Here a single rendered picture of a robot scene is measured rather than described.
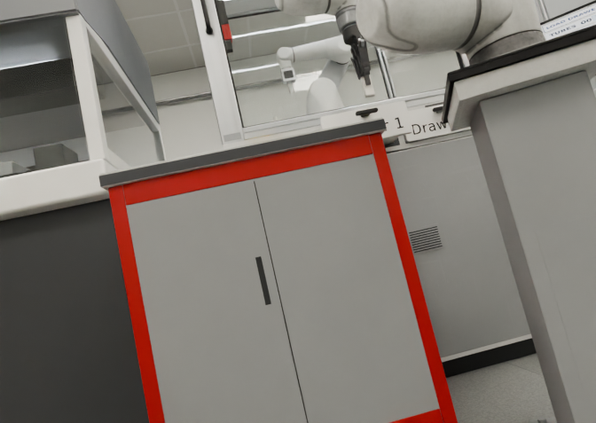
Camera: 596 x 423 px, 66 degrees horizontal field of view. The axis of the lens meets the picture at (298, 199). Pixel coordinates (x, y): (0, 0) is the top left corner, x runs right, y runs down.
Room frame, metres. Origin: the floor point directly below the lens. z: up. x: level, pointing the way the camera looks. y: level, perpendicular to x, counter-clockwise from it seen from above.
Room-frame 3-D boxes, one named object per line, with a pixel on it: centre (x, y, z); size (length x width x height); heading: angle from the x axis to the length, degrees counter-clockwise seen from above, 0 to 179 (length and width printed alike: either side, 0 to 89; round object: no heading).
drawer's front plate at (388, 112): (1.46, -0.27, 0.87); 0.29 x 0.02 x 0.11; 97
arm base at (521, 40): (0.97, -0.53, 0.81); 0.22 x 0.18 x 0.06; 74
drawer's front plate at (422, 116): (1.63, -0.57, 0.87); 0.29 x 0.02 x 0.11; 97
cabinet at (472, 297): (2.08, -0.25, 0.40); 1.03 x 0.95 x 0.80; 97
